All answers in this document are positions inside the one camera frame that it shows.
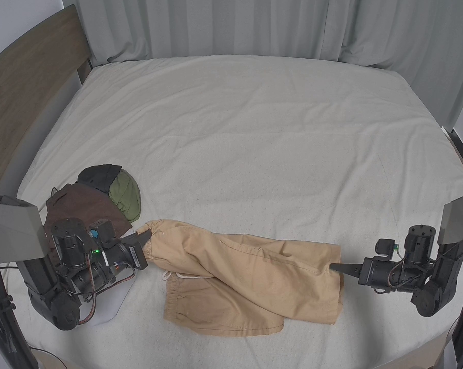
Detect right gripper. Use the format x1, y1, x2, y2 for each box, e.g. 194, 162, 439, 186
357, 257, 405, 292

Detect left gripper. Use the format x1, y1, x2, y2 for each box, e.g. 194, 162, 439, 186
100, 233, 148, 282

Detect tan shorts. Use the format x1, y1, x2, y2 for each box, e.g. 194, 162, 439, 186
133, 218, 343, 337

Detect bed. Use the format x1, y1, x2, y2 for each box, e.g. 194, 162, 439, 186
0, 4, 463, 369

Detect white garment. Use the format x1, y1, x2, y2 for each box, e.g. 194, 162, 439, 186
89, 275, 134, 327

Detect green garment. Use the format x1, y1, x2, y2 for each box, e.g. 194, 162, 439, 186
108, 168, 143, 224

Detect brown garment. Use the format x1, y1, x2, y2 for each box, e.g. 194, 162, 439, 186
45, 183, 134, 241

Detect black garment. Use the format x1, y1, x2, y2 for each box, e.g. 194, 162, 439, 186
78, 164, 124, 196

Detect grey-green curtain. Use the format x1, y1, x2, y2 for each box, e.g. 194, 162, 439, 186
58, 0, 463, 131

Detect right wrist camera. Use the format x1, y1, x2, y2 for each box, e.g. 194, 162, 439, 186
375, 238, 396, 261

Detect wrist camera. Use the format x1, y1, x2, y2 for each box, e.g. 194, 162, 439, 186
375, 238, 396, 261
88, 219, 118, 245

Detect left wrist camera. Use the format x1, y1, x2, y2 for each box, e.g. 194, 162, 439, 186
88, 219, 118, 245

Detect black cable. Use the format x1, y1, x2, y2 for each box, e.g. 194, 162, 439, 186
28, 345, 68, 369

